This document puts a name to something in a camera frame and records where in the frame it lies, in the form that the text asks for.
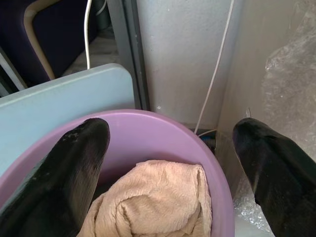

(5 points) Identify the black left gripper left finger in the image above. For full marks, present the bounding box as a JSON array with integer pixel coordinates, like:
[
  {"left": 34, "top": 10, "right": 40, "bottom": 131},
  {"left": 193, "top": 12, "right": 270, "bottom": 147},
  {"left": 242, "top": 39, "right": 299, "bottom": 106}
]
[{"left": 0, "top": 118, "right": 111, "bottom": 237}]

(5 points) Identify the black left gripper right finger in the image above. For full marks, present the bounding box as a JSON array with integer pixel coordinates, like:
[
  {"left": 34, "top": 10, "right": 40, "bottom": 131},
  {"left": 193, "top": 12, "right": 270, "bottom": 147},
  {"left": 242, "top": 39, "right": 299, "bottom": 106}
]
[{"left": 233, "top": 118, "right": 316, "bottom": 237}]

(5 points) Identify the clear bubble wrap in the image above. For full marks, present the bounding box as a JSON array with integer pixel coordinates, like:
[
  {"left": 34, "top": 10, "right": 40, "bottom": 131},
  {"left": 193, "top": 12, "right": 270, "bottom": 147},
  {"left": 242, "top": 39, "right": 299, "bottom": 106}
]
[{"left": 232, "top": 2, "right": 316, "bottom": 233}]

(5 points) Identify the light blue plastic stool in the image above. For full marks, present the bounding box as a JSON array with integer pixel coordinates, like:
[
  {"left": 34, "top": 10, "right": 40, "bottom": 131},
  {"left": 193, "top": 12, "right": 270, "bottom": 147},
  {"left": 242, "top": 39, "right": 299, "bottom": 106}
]
[{"left": 0, "top": 63, "right": 138, "bottom": 176}]

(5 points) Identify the beige crinkled cloth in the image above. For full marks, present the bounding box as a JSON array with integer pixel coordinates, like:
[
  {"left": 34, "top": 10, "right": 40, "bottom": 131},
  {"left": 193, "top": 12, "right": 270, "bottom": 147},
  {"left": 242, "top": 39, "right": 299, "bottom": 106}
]
[{"left": 76, "top": 159, "right": 213, "bottom": 237}]

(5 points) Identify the purple plastic basin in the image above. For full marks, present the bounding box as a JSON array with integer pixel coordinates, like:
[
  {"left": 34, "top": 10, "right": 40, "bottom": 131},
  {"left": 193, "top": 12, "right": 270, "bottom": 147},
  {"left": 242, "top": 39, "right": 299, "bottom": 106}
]
[{"left": 0, "top": 109, "right": 235, "bottom": 237}]

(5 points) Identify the white cable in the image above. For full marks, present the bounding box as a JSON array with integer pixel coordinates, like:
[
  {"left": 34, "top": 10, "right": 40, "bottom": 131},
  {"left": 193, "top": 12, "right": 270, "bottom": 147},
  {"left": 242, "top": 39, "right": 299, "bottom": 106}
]
[
  {"left": 194, "top": 0, "right": 235, "bottom": 135},
  {"left": 83, "top": 0, "right": 92, "bottom": 70}
]

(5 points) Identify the dark chair with wooden frame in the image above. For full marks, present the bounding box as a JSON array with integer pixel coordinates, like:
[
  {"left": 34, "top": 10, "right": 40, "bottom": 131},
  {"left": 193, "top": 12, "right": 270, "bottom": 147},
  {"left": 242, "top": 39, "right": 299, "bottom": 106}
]
[{"left": 0, "top": 0, "right": 99, "bottom": 87}]

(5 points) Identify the grey metal door frame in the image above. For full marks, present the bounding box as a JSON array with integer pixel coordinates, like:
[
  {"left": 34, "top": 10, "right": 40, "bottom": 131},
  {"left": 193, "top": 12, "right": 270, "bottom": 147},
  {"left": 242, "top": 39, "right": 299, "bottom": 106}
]
[{"left": 106, "top": 0, "right": 151, "bottom": 111}]

